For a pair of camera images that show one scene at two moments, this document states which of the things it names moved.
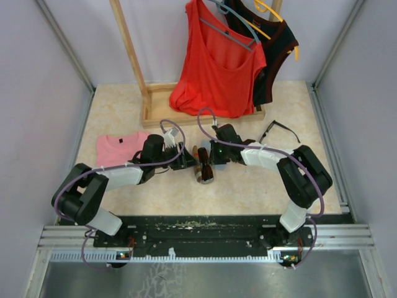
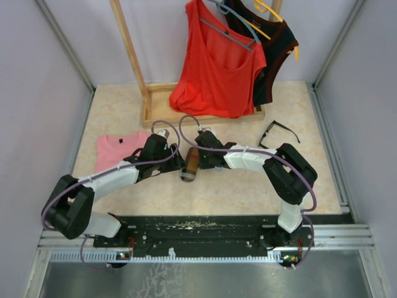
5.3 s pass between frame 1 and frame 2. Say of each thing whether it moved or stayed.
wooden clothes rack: stayed
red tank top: stayed
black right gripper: moved
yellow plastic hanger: stayed
